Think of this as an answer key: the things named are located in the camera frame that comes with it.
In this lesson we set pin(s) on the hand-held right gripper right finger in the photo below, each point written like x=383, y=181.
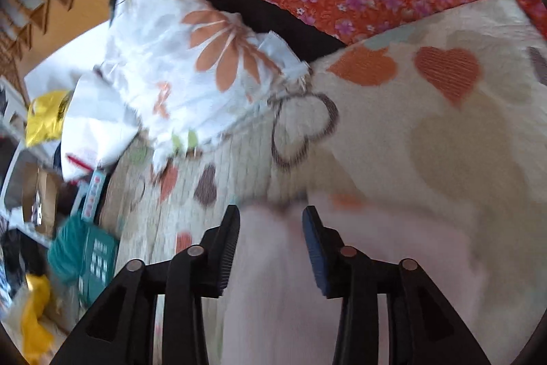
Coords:
x=314, y=258

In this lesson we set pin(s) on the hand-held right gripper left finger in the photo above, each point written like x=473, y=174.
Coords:
x=226, y=258

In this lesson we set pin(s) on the light pink small garment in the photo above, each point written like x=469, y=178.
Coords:
x=269, y=283

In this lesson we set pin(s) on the teal plastic basket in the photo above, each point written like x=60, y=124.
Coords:
x=94, y=262

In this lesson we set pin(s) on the light blue dotted box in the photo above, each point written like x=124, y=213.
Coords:
x=94, y=194

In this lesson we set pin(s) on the heart print blanket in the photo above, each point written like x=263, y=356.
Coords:
x=427, y=142

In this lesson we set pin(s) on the white plastic bag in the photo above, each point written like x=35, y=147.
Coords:
x=94, y=121

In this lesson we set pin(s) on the cardboard box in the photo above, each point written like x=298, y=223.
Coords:
x=47, y=194

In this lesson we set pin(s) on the yellow cloth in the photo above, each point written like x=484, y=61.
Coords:
x=36, y=318

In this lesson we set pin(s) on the white floral pillow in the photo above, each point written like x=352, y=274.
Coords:
x=171, y=48

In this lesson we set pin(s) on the yellow bag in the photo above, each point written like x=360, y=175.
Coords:
x=42, y=117

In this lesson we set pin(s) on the black cloth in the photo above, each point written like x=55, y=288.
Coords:
x=273, y=23

